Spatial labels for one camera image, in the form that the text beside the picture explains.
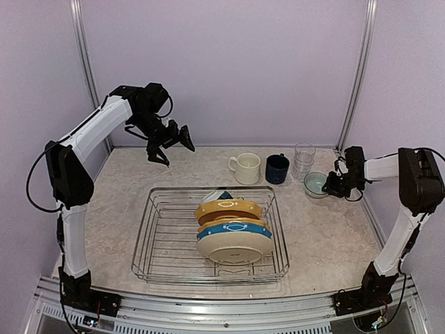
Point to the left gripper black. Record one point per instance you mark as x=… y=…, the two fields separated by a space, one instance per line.
x=171 y=138

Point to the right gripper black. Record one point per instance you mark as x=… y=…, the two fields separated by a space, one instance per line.
x=331 y=188

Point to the pale green checked bowl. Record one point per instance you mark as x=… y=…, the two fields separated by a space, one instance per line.
x=314 y=183

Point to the tall clear glass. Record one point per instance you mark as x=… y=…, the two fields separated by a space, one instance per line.
x=303 y=160

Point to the dark blue mug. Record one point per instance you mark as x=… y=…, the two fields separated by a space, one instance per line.
x=277 y=166

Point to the white blue-rimmed bowl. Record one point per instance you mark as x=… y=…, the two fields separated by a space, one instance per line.
x=216 y=195

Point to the white ribbed mug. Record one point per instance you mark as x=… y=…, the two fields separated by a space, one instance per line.
x=246 y=168

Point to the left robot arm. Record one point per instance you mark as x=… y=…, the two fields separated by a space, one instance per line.
x=135 y=107

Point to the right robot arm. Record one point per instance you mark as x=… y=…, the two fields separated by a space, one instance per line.
x=420 y=191

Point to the blue oval dish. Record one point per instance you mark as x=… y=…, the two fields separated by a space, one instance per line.
x=235 y=227

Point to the cream plate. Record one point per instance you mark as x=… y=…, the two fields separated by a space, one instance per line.
x=235 y=248

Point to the wire dish rack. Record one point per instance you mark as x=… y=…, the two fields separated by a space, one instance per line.
x=165 y=250

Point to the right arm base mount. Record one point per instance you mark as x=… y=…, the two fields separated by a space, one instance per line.
x=361 y=299

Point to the left frame post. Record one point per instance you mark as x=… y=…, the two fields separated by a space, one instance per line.
x=82 y=46

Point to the frame post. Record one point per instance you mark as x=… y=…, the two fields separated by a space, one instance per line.
x=360 y=70
x=82 y=46

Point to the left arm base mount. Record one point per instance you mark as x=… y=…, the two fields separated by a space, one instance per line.
x=78 y=293

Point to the right frame post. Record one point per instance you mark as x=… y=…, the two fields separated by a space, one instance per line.
x=360 y=70

